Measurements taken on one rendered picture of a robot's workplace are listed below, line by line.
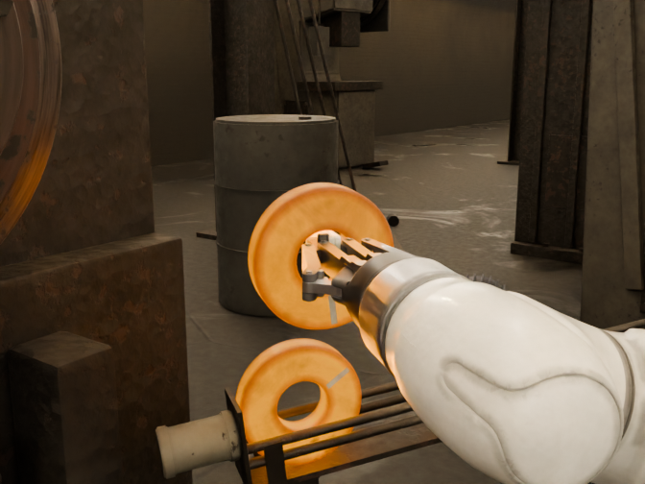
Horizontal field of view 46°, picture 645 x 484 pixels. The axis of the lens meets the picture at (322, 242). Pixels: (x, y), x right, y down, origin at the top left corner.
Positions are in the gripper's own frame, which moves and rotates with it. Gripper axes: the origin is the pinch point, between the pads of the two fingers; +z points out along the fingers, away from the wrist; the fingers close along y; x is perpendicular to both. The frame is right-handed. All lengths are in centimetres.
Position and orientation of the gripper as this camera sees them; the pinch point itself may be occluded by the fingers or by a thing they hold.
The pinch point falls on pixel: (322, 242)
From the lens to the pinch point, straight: 78.4
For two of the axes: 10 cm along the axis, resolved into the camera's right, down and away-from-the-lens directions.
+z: -3.3, -2.6, 9.1
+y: 9.4, -0.8, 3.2
